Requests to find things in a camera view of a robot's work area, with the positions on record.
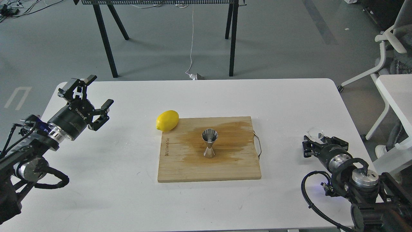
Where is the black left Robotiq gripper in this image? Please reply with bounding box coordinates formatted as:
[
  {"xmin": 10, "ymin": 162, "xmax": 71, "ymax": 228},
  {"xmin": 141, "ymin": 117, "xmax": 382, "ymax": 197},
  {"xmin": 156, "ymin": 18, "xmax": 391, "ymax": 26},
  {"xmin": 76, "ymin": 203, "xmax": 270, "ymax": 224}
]
[{"xmin": 48, "ymin": 75, "xmax": 114, "ymax": 140}]

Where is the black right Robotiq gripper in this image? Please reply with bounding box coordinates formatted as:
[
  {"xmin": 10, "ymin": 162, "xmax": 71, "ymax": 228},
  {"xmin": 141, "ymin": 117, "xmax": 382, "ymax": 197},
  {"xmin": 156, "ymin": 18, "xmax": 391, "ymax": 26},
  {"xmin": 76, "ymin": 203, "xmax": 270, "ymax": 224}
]
[{"xmin": 302, "ymin": 135, "xmax": 352, "ymax": 173}]

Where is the small clear glass cup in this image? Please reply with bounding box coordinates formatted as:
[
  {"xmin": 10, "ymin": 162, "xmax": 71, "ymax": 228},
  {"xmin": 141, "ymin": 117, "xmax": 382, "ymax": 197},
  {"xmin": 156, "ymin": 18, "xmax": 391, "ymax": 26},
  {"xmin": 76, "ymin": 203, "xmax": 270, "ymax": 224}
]
[{"xmin": 307, "ymin": 127, "xmax": 325, "ymax": 144}]

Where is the steel double jigger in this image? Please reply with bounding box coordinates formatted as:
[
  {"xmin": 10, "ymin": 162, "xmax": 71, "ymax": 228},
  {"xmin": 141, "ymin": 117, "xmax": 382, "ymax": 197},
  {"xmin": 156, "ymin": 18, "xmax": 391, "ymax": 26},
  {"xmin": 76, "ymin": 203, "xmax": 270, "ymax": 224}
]
[{"xmin": 202, "ymin": 128, "xmax": 218, "ymax": 159}]

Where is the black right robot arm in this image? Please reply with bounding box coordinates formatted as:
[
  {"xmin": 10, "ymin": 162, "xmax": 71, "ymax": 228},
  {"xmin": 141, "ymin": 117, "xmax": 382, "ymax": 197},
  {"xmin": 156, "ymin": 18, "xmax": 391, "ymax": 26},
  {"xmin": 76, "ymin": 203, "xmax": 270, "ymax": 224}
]
[{"xmin": 301, "ymin": 135, "xmax": 411, "ymax": 232}]

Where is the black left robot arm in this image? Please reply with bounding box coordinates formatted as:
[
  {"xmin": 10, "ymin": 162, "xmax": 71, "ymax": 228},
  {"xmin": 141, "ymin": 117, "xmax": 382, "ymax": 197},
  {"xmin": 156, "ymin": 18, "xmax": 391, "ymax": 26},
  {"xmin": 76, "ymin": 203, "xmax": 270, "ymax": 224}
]
[{"xmin": 0, "ymin": 75, "xmax": 114, "ymax": 223}]

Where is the white sneaker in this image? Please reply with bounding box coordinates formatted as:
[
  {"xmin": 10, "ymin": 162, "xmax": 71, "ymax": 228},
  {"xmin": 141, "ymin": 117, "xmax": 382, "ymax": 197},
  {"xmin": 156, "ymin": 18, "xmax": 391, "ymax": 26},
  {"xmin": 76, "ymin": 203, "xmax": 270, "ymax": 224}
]
[{"xmin": 375, "ymin": 144, "xmax": 388, "ymax": 159}]

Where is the yellow lemon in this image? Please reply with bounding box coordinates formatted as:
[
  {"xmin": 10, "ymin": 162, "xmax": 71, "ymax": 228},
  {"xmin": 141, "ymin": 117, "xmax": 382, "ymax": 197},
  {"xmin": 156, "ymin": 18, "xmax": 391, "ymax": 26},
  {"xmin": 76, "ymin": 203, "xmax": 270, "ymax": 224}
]
[{"xmin": 156, "ymin": 110, "xmax": 179, "ymax": 132}]

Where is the white side table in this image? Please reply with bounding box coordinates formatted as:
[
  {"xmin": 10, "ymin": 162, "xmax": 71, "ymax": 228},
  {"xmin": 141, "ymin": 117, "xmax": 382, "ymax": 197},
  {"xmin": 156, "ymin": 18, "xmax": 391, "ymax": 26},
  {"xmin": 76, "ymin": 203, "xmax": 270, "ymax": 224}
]
[{"xmin": 365, "ymin": 74, "xmax": 412, "ymax": 174}]

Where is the wooden cutting board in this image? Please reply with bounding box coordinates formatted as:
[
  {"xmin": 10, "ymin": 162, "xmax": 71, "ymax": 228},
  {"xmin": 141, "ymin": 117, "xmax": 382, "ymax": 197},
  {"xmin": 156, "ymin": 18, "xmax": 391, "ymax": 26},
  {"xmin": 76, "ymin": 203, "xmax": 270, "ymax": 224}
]
[{"xmin": 157, "ymin": 116, "xmax": 261, "ymax": 183}]

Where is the person in grey hoodie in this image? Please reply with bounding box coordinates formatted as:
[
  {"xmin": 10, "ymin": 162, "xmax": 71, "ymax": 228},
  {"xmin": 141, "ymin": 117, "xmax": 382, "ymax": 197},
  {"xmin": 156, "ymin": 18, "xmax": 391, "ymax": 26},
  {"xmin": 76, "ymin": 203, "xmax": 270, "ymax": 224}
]
[{"xmin": 390, "ymin": 0, "xmax": 412, "ymax": 74}]

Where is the white office chair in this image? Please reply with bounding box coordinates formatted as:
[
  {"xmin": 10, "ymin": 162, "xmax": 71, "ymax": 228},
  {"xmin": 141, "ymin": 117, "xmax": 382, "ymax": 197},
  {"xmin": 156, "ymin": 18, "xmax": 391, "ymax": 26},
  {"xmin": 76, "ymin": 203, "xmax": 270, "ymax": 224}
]
[{"xmin": 337, "ymin": 0, "xmax": 412, "ymax": 94}]

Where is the black metal table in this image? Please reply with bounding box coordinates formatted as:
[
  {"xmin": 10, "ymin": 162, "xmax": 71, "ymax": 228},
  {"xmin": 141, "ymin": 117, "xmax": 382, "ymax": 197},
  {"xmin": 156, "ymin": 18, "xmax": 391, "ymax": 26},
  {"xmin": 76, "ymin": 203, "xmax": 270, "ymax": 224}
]
[{"xmin": 72, "ymin": 0, "xmax": 246, "ymax": 79}]

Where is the white cable with plug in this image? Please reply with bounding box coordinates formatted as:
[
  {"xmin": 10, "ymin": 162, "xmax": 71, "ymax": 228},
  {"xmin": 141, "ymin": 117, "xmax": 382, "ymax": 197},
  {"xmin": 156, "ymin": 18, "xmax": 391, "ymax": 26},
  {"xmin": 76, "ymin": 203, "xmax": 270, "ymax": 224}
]
[{"xmin": 185, "ymin": 5, "xmax": 205, "ymax": 81}]

